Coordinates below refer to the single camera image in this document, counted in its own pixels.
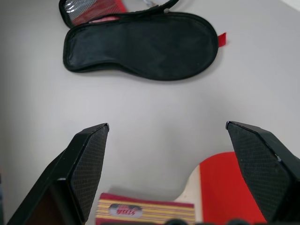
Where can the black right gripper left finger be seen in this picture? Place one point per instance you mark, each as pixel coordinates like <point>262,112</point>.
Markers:
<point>77,178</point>

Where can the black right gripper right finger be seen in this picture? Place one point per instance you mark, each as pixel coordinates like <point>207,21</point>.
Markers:
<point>264,178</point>

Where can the red table tennis paddle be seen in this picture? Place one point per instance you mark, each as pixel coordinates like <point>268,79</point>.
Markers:
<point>218,192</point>

